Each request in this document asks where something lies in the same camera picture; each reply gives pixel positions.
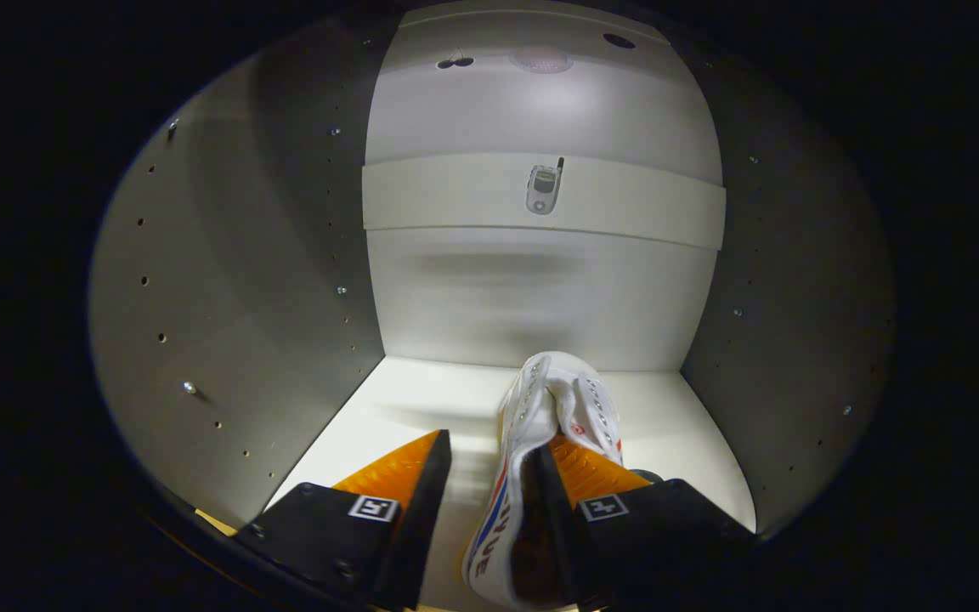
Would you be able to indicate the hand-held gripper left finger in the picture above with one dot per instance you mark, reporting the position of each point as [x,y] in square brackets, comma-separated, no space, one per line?
[328,531]

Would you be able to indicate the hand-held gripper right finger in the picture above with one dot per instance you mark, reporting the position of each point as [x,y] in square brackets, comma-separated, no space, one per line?
[668,535]

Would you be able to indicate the white shoe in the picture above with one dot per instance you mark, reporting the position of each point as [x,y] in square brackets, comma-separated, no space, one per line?
[532,408]

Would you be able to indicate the dark grey shoe cabinet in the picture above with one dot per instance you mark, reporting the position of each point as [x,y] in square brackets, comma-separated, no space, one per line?
[243,297]

